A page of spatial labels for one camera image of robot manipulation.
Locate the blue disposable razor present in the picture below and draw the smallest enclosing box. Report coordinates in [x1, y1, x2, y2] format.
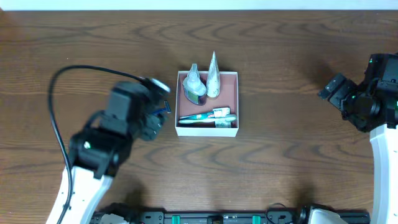
[152, 100, 172, 115]

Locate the clear spray bottle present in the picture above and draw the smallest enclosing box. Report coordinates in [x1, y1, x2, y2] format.
[183, 63, 206, 106]

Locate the white cream tube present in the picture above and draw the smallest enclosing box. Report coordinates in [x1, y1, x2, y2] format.
[206, 52, 221, 98]

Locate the green soap packet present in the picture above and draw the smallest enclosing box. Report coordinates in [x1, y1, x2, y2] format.
[215, 120, 232, 128]

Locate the red teal toothpaste tube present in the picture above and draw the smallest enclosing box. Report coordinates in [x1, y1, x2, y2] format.
[179, 107, 231, 120]

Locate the green white toothbrush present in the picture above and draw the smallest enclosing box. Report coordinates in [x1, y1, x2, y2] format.
[178, 114, 237, 124]

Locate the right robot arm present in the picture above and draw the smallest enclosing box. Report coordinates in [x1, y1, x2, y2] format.
[294, 54, 397, 224]

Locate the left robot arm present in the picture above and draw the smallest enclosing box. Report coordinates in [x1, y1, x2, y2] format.
[47, 78, 170, 223]

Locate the white open cardboard box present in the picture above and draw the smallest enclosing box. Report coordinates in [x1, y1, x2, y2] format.
[175, 71, 239, 138]

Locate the black left cable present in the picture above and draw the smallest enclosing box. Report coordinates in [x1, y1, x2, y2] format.
[47, 64, 147, 224]

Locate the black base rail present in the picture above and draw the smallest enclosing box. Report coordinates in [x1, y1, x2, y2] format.
[90, 210, 371, 224]

